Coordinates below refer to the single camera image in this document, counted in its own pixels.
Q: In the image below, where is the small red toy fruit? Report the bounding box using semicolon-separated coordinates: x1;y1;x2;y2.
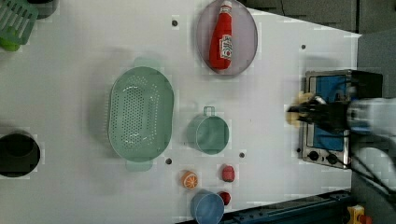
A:
219;191;232;205

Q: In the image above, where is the bright green object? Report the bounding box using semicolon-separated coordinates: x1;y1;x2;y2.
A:
0;37;20;52

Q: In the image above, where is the red plush ketchup bottle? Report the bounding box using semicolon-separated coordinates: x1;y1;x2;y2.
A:
209;0;233;70

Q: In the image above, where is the black round container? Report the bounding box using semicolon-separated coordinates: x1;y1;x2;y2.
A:
0;132;41;177

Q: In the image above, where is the green dish rack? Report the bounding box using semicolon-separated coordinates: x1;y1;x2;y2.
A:
0;0;38;45

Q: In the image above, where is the small green cup with handle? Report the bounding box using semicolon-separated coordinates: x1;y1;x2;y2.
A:
187;106;230;155

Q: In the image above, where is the dark grey cup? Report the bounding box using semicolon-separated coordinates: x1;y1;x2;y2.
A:
27;0;60;20

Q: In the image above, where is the grey oval plate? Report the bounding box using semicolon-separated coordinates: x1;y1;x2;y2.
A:
193;0;258;76

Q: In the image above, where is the silver black toaster oven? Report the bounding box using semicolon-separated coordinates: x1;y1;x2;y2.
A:
301;70;383;169

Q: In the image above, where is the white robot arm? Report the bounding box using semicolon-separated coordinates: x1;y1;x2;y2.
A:
286;96;395;162

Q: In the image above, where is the blue metal frame rail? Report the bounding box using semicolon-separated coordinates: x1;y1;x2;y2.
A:
183;189;353;224

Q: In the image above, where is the blue cup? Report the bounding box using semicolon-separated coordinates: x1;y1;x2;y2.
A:
191;189;224;224

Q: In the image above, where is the red strawberry toy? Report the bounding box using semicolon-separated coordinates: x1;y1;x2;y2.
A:
221;165;235;182

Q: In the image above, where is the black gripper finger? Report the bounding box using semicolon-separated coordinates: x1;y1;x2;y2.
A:
288;105;315;113
298;116;315;123

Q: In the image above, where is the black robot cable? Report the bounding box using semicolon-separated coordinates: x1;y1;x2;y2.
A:
348;152;396;200

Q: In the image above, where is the orange slice toy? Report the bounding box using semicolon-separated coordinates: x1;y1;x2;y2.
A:
180;171;198;189

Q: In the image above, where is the yellow peeled toy banana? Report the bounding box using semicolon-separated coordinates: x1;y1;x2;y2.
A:
285;91;314;128

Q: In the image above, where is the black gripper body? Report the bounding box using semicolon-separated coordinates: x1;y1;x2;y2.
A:
314;102;348;133

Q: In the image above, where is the green oval colander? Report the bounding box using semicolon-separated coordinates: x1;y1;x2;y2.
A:
107;57;174;172

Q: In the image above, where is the yellow red toy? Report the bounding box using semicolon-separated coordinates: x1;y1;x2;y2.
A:
347;205;373;224

